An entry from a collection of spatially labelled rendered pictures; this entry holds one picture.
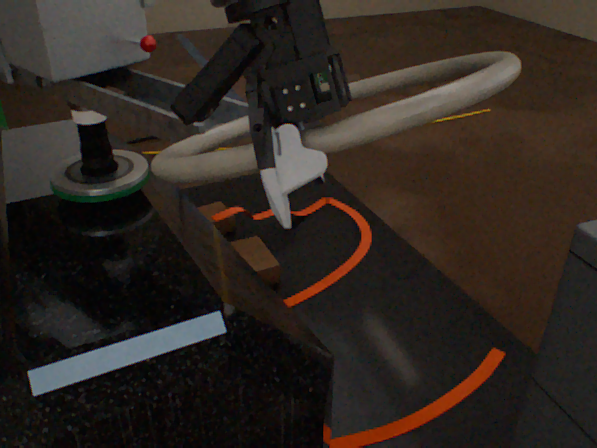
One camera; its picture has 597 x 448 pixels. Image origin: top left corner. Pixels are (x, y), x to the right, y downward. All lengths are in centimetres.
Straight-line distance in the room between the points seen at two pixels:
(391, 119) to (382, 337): 164
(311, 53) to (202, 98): 11
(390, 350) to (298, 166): 164
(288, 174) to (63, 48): 73
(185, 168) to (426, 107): 26
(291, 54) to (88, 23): 70
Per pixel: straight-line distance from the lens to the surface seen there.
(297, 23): 54
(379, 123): 56
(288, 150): 52
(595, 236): 127
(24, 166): 161
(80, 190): 131
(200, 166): 61
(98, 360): 98
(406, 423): 189
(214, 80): 56
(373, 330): 218
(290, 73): 52
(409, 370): 205
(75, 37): 118
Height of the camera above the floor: 146
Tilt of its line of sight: 31 degrees down
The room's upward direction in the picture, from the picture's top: straight up
